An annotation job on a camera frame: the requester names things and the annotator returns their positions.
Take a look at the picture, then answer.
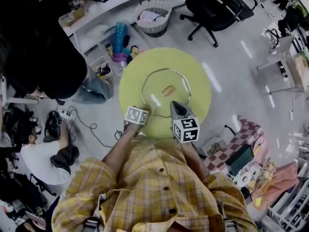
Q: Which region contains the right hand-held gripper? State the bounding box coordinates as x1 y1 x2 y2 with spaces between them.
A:
170 101 201 144

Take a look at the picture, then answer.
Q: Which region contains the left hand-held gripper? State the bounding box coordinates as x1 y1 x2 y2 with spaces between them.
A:
123 105 149 131

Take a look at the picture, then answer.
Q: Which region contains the glass lid with wooden handle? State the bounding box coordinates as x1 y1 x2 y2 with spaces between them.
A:
141 68 193 118

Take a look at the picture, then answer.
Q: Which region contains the person's left forearm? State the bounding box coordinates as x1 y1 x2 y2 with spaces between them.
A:
101 124 144 171

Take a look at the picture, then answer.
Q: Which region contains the person's right forearm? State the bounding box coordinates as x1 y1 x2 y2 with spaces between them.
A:
180 141 211 181

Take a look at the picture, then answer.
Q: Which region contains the round table green tablecloth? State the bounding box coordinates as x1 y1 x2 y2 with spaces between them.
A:
118 47 212 140

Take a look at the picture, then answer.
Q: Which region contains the purple bag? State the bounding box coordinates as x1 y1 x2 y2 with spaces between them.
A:
112 52 128 63

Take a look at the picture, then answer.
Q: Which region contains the pink white checkered cloth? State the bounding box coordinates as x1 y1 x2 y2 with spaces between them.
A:
204 116 265 176

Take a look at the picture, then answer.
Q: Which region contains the white storage bin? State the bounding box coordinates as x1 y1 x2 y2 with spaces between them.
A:
88 56 114 81

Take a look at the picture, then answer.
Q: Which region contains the small clear plastic box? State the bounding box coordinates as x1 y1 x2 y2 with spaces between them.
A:
103 41 114 55

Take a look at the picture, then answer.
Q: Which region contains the dark green box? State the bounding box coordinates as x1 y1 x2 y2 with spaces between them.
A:
225 144 254 176

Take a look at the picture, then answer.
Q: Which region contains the black equipment bundle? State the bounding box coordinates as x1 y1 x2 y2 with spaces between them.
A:
44 110 64 140

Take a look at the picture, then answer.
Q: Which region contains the person's yellow plaid shirt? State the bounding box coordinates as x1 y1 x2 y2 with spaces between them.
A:
52 139 258 232

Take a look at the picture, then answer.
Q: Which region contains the pink round stool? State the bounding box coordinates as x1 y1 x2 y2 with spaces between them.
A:
252 135 270 164

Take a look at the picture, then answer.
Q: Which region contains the white tape roll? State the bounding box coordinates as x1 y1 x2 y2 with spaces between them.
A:
238 172 253 187

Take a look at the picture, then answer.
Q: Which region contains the white woven basket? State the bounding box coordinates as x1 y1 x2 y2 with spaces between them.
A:
134 0 172 37

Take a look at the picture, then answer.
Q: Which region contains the flower bouquet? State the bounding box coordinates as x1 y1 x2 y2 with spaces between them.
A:
255 162 276 186

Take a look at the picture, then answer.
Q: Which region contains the black office chair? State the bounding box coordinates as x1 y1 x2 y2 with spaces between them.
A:
218 0 258 21
180 0 244 48

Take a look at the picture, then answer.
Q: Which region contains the black chair base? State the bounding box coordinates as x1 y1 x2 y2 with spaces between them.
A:
30 173 57 197

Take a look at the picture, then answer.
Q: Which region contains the pink cushion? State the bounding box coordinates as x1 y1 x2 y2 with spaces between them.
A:
251 163 300 210

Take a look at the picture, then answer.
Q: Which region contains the white desk wooden top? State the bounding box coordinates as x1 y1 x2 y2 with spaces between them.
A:
257 35 309 93

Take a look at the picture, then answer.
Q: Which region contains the white metal shelf unit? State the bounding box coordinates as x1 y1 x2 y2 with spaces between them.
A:
262 177 309 232

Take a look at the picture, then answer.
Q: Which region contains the black power cable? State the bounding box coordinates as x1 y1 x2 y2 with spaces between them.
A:
66 106 123 148

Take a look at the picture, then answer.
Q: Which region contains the white crate with ropes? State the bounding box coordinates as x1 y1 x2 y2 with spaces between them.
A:
201 138 227 157

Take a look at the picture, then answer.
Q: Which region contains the grey shoulder strap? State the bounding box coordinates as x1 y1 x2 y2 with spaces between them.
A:
223 217 239 232
82 194 107 232

